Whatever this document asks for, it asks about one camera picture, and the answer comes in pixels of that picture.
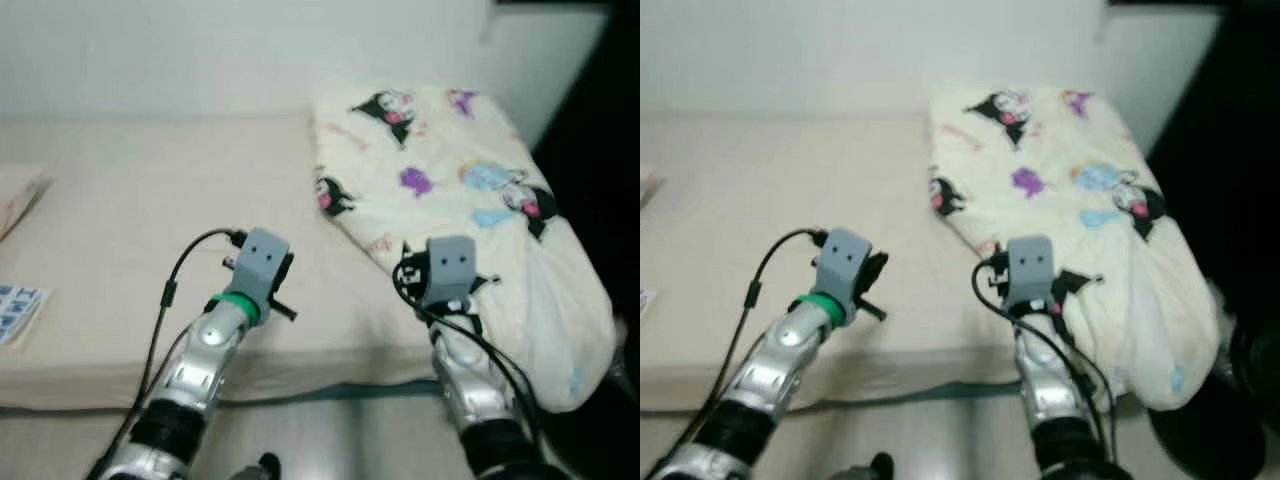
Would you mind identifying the black round base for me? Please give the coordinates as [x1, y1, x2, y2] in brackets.
[1148, 395, 1271, 480]
[545, 400, 641, 480]

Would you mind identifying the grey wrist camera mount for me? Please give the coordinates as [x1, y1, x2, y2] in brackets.
[1005, 237, 1056, 313]
[425, 237, 476, 313]
[820, 228, 876, 306]
[232, 228, 291, 306]

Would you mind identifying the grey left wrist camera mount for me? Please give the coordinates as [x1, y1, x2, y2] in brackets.
[232, 228, 291, 306]
[820, 228, 876, 306]

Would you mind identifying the beige sheeted mattress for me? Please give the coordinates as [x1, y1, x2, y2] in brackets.
[640, 112, 1051, 411]
[0, 112, 471, 411]

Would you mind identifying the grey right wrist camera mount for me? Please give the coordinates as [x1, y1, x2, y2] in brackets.
[425, 237, 476, 313]
[1005, 237, 1056, 313]

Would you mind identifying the grey robot left leg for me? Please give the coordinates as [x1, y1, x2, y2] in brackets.
[840, 455, 896, 480]
[230, 455, 283, 480]

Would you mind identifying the cream cartoon print blanket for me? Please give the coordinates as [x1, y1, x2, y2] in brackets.
[312, 85, 616, 413]
[928, 85, 1221, 413]

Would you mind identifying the black desk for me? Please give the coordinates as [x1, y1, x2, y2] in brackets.
[1105, 0, 1280, 11]

